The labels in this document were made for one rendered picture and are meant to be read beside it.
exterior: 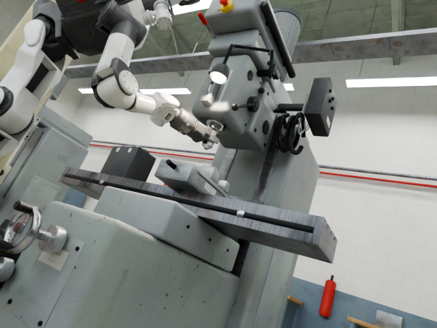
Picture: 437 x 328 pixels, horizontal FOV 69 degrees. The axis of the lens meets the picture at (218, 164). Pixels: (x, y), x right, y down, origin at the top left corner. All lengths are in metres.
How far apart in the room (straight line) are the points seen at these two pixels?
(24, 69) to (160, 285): 0.97
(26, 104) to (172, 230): 0.79
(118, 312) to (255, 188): 0.91
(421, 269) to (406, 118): 2.47
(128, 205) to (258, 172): 0.76
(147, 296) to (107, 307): 0.14
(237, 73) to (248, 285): 0.91
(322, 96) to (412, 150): 4.48
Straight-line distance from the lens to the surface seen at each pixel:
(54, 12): 1.62
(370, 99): 6.58
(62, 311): 0.89
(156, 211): 1.00
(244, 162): 1.69
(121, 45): 1.16
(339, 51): 4.18
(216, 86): 1.36
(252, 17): 1.47
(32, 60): 1.47
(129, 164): 1.53
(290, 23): 1.96
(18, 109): 1.43
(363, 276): 5.28
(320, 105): 1.52
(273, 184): 1.57
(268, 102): 1.57
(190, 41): 9.21
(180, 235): 1.02
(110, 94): 1.08
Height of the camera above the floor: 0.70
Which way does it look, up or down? 19 degrees up
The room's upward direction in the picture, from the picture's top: 21 degrees clockwise
